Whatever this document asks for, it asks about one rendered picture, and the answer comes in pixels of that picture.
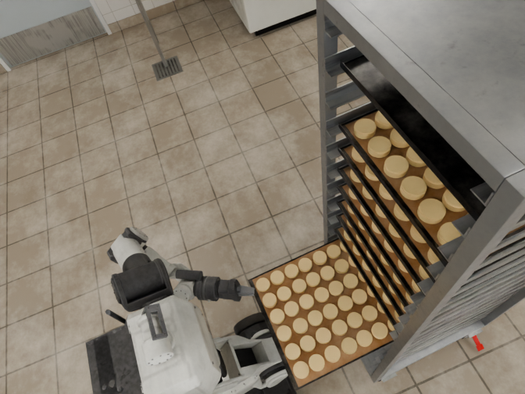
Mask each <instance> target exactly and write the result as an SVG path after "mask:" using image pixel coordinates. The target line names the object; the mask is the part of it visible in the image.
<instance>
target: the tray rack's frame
mask: <svg viewBox="0 0 525 394"><path fill-rule="evenodd" d="M324 14H325V15H326V17H327V18H328V19H329V20H330V21H331V22H332V23H333V24H334V25H335V26H336V27H337V28H338V29H339V30H340V31H341V32H342V33H343V34H344V35H345V36H346V38H347V39H348V40H349V41H350V42H351V43H352V44H353V45H354V46H355V47H356V48H357V49H358V50H359V51H360V52H361V53H362V54H363V55H364V56H365V57H366V58H367V59H368V60H369V61H370V62H371V63H372V64H373V65H374V66H375V67H376V68H377V69H378V70H379V71H380V72H381V73H382V74H383V75H384V76H385V77H386V79H387V80H388V81H389V82H390V83H391V84H392V85H393V86H394V87H395V88H396V89H397V90H398V91H399V92H400V93H401V94H402V95H403V96H404V97H405V98H406V100H407V101H408V102H409V103H410V104H411V105H412V106H413V107H414V108H415V109H416V110H417V111H418V112H419V113H420V114H421V115H422V116H423V117H424V118H425V119H426V120H427V122H428V123H429V124H430V125H431V126H432V127H433V128H434V129H435V130H436V131H437V132H438V133H439V134H440V135H441V136H442V137H443V138H444V139H445V140H446V141H447V143H449V144H450V146H451V147H453V149H454V150H455V151H457V153H458V154H460V156H461V157H462V158H464V160H465V161H466V162H467V163H468V164H469V165H470V166H471V167H472V168H473V169H474V170H475V171H476V172H477V173H478V174H479V175H480V176H481V177H482V178H483V179H484V180H485V181H486V182H487V184H488V185H489V186H490V187H491V188H492V189H493V190H494V191H495V192H496V191H497V190H498V189H499V187H500V186H501V184H502V182H503V181H504V180H505V179H506V178H507V177H510V176H512V175H514V174H516V173H518V172H520V171H522V170H525V0H324ZM524 299H525V286H524V287H523V288H522V289H520V290H519V291H518V292H517V293H516V294H514V295H513V296H512V297H510V298H509V299H507V300H506V301H505V302H504V303H503V304H502V305H500V306H499V307H497V308H496V309H495V310H493V311H492V312H491V313H489V314H488V315H487V316H486V317H483V318H481V319H480V320H478V321H475V322H473V323H472V324H469V325H467V326H465V327H464V328H461V329H460V330H458V331H456V332H454V333H452V334H450V335H448V336H446V337H444V338H442V339H440V340H438V341H436V342H434V343H432V344H430V345H428V346H426V347H424V348H422V349H421V350H419V351H417V352H415V353H413V354H411V355H409V356H407V357H405V358H403V359H401V360H399V361H397V362H395V363H394V364H393V365H392V366H391V368H390V369H389V370H388V371H387V372H386V373H385V375H384V376H383V377H382V378H381V379H380V380H382V381H383V382H385V381H387V380H389V379H391V378H393V377H395V376H397V374H396V373H395V372H397V371H399V370H401V369H402V368H404V367H407V366H409V365H410V364H413V363H415V362H416V361H418V360H421V359H423V358H424V357H426V356H428V355H430V354H432V353H434V352H436V351H438V350H439V349H442V348H444V347H446V346H448V345H450V344H452V343H453V342H456V341H457V340H459V339H461V338H463V337H465V336H467V335H468V337H466V338H471V337H473V336H475V335H477V334H479V333H481V332H482V327H485V326H487V325H488V324H490V323H491V322H492V321H494V320H495V319H497V318H498V317H500V316H501V315H503V314H504V313H505V312H507V311H508V310H510V309H511V308H513V307H514V306H515V305H516V304H518V303H520V302H521V301H522V300H524Z"/></svg>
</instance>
